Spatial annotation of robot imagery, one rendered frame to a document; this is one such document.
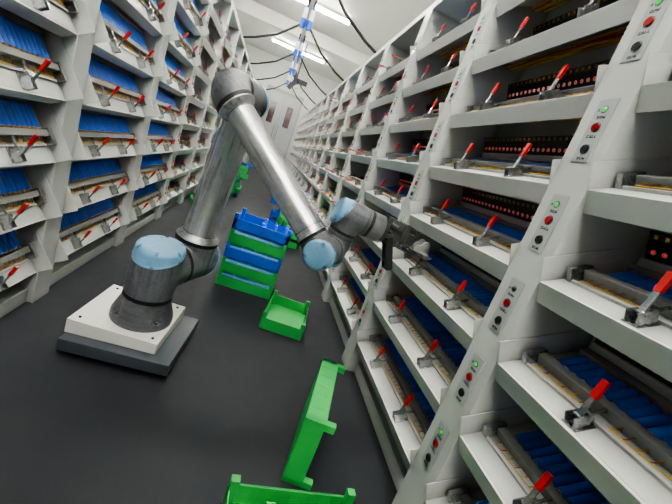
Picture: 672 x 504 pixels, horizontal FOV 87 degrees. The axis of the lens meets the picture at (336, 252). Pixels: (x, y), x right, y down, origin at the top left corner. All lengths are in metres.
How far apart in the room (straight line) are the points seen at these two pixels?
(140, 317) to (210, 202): 0.43
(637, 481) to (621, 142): 0.55
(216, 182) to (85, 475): 0.84
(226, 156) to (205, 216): 0.22
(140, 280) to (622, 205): 1.19
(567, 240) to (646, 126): 0.24
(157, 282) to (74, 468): 0.50
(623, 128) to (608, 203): 0.14
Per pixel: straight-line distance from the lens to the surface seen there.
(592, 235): 0.86
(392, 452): 1.25
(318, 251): 0.98
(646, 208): 0.74
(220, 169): 1.26
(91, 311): 1.37
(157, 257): 1.19
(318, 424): 0.96
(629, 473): 0.71
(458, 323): 0.97
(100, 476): 1.04
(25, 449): 1.10
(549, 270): 0.81
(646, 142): 0.89
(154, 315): 1.28
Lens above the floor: 0.79
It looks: 13 degrees down
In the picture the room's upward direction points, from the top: 20 degrees clockwise
